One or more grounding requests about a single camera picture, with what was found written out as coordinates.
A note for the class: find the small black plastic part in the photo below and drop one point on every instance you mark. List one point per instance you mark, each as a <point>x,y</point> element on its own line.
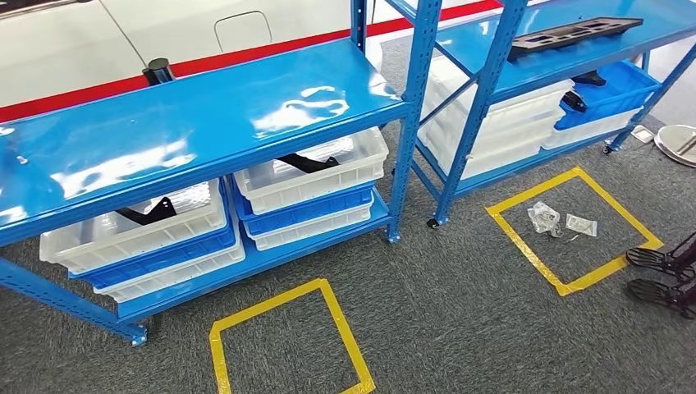
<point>590,80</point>
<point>575,102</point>

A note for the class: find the blue metal shelf rack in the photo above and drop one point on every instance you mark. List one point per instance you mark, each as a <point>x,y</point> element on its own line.
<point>669,16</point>
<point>190,109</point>

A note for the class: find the round stand base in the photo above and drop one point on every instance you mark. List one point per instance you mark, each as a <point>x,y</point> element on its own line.
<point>677,144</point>

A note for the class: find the blue plastic bin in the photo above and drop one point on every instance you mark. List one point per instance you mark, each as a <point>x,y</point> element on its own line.
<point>625,92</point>
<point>310,215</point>
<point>163,258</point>

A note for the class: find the black curved plastic part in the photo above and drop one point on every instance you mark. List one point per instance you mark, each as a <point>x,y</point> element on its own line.
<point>310,163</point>
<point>157,212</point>

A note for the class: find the small white box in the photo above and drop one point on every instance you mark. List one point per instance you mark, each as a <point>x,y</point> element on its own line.
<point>642,134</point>

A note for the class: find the car fuel flap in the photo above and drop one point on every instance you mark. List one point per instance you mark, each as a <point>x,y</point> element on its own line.
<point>242,32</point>

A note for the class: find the black stanchion post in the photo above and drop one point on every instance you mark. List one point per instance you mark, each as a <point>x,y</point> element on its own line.
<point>159,71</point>

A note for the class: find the flat clear plastic bag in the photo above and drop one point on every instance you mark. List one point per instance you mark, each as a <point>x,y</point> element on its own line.
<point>581,225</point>

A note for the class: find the black plastic plate bracket part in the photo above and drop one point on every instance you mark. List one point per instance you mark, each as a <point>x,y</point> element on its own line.
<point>516,51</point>

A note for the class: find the yellow floor tape strip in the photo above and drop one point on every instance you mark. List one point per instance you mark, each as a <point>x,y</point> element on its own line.
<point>272,305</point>
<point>598,275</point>

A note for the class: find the crumpled clear plastic scrap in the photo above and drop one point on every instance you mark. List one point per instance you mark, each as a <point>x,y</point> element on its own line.
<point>543,220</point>

